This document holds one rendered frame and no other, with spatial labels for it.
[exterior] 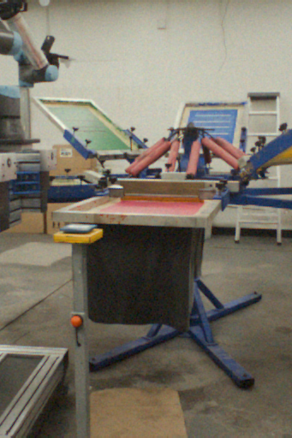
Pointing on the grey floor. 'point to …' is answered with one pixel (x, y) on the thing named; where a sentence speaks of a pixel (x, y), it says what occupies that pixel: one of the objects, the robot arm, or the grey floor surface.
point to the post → (83, 322)
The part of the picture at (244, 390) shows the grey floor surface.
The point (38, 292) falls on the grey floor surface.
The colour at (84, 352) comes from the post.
